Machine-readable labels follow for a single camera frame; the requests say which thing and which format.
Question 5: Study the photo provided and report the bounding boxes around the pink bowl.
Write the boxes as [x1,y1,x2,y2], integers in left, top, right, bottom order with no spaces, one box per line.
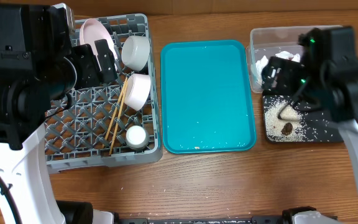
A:
[124,73,151,111]

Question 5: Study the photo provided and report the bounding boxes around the white napkin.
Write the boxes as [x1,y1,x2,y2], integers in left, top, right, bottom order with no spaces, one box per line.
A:
[255,51,301,76]

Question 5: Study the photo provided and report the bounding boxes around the grey dish rack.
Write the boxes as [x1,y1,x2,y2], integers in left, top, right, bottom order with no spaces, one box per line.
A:
[45,14,163,174]

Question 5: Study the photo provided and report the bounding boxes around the wooden chopstick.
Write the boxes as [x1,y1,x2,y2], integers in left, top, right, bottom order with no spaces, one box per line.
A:
[108,79,129,156]
[104,77,128,140]

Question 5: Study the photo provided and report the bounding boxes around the pile of white rice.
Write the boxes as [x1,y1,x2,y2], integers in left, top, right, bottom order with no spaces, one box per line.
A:
[264,96,338,143]

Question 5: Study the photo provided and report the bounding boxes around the brown food scrap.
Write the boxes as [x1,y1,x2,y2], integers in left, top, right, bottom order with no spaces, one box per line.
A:
[281,123,293,136]

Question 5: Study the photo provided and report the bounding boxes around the pink round plate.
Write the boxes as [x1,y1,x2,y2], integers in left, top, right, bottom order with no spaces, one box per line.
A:
[80,19,117,58]

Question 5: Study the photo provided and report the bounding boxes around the teal serving tray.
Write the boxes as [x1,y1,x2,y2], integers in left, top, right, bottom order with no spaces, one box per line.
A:
[160,40,257,154]

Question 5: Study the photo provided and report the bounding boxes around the black tray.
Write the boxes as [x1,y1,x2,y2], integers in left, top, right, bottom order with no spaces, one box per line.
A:
[261,90,344,144]

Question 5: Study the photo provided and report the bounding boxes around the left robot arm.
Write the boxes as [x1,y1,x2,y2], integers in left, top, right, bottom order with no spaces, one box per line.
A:
[0,3,117,223]

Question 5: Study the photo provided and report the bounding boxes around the small white cup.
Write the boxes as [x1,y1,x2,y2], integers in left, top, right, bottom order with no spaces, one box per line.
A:
[126,126,150,150]

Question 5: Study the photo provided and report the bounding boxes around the grey bowl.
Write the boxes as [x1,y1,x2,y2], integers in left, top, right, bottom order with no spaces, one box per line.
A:
[121,35,150,72]

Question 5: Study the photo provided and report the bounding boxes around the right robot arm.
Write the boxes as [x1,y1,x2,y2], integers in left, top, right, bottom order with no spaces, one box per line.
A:
[262,26,358,191]

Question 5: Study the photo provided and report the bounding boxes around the clear plastic bin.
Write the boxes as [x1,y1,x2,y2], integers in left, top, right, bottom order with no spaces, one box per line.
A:
[246,25,340,93]

